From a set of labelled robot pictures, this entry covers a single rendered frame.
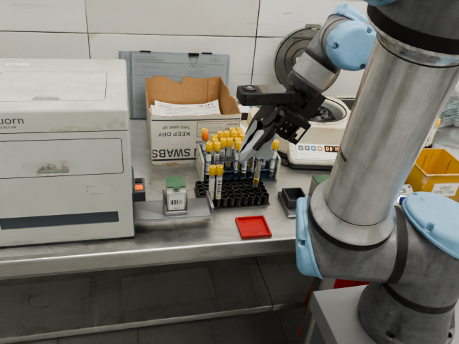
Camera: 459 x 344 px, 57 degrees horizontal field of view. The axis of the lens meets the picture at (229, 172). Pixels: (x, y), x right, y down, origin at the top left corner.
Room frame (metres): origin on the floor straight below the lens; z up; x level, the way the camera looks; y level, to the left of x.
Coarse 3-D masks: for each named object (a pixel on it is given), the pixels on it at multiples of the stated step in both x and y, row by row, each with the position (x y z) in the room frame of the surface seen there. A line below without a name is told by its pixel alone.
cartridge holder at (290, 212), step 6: (282, 192) 0.87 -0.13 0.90; (288, 192) 0.87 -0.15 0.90; (294, 192) 0.88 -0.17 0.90; (300, 192) 0.88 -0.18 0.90; (282, 198) 0.86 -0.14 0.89; (288, 198) 0.83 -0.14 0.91; (294, 198) 0.87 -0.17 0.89; (282, 204) 0.85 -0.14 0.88; (288, 204) 0.82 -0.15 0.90; (294, 204) 0.82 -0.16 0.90; (288, 210) 0.81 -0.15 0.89; (294, 210) 0.82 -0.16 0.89; (288, 216) 0.80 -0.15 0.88; (294, 216) 0.81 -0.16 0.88
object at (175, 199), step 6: (168, 192) 0.73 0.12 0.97; (174, 192) 0.73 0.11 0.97; (180, 192) 0.73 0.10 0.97; (168, 198) 0.72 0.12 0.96; (174, 198) 0.73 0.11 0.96; (180, 198) 0.73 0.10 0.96; (168, 204) 0.72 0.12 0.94; (174, 204) 0.73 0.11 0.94; (180, 204) 0.73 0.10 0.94; (168, 210) 0.72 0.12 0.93; (174, 210) 0.73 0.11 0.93; (180, 210) 0.73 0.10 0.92
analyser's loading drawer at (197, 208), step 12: (144, 204) 0.75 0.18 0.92; (156, 204) 0.76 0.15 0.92; (192, 204) 0.77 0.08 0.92; (204, 204) 0.77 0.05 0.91; (144, 216) 0.71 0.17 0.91; (156, 216) 0.71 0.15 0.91; (168, 216) 0.72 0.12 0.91; (180, 216) 0.72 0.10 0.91; (192, 216) 0.73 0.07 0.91; (204, 216) 0.73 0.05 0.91
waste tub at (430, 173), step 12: (420, 156) 1.03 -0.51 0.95; (432, 156) 1.04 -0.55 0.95; (444, 156) 1.03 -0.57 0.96; (420, 168) 0.92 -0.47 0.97; (432, 168) 1.04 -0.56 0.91; (444, 168) 1.01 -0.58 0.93; (456, 168) 0.97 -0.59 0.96; (408, 180) 0.94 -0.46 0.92; (420, 180) 0.90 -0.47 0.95; (432, 180) 0.90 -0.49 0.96; (444, 180) 0.90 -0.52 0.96; (456, 180) 0.91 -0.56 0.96; (432, 192) 0.90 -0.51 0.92; (444, 192) 0.90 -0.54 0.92; (456, 192) 0.91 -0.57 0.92
